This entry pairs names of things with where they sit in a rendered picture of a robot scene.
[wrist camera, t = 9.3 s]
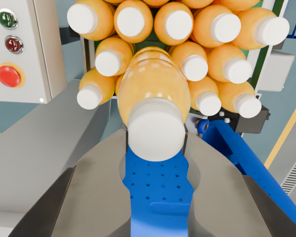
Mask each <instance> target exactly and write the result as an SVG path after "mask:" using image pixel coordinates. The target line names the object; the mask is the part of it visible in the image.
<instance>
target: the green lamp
mask: <svg viewBox="0 0 296 237"><path fill-rule="evenodd" d="M0 24H1V25H2V26H4V27H6V28H12V27H14V26H15V19H14V17H13V15H12V14H11V13H9V12H7V11H2V12H0Z"/></svg>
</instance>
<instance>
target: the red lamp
mask: <svg viewBox="0 0 296 237"><path fill-rule="evenodd" d="M4 44H5V47H6V48H7V50H9V51H10V52H14V53H16V52H19V51H20V50H21V44H20V42H19V41H18V40H17V39H15V38H12V37H10V38H7V39H6V40H5V43H4Z"/></svg>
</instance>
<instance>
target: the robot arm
mask: <svg viewBox="0 0 296 237"><path fill-rule="evenodd" d="M126 152H128V130H124V129H119V130H117V131H116V132H114V133H113V134H111V135H110V136H109V137H107V138H106V139H104V140H103V141H101V142H100V143H98V144H97V145H95V146H94V147H92V148H91V149H90V150H89V151H88V152H87V153H85V154H84V155H83V156H82V157H81V158H80V160H79V161H78V162H77V163H76V164H75V165H74V166H73V167H67V168H66V170H65V171H64V172H63V173H62V174H61V175H60V176H59V177H58V178H57V180H56V181H55V182H54V183H53V184H52V185H51V186H50V187H49V189H48V190H47V191H46V192H45V193H44V194H43V195H42V196H41V198H40V199H39V200H38V201H37V202H36V203H35V204H34V205H33V207H32V208H31V209H30V210H29V211H28V212H27V213H26V214H25V216H24V217H23V218H22V219H21V220H20V221H19V222H18V224H17V225H16V226H15V227H14V229H13V230H12V231H11V233H10V234H9V236H8V237H131V199H130V192H129V190H128V188H127V187H126V186H125V185H124V184H123V182H122V180H123V179H124V177H125V154H126ZM182 155H184V156H185V158H186V159H187V161H188V163H189V167H188V172H187V179H188V181H189V182H190V184H191V185H192V187H193V190H194V193H193V196H192V201H191V205H190V209H189V213H188V217H187V230H188V237H296V224H295V223H294V222H293V221H292V220H291V219H290V217H289V216H288V215H287V214H286V213H285V212H284V211H283V210H282V209H281V208H280V207H279V206H278V205H277V204H276V203H275V202H274V201H273V200H272V198H271V197H270V196H269V195H268V194H267V193H266V192H265V191H264V190H263V189H262V188H261V187H260V186H259V185H258V184H257V183H256V182H255V181H254V180H253V178H252V177H251V176H250V175H243V174H242V173H241V172H240V171H239V170H238V169H237V168H236V166H235V165H234V164H233V163H232V162H231V161H230V160H228V159H227V158H226V157H225V156H224V155H223V154H221V153H220V152H219V151H217V150H216V149H215V148H213V147H212V146H210V145H209V144H208V143H206V142H205V141H203V140H202V139H201V138H199V137H198V136H196V135H195V134H193V133H190V132H186V133H185V139H184V145H183V147H182Z"/></svg>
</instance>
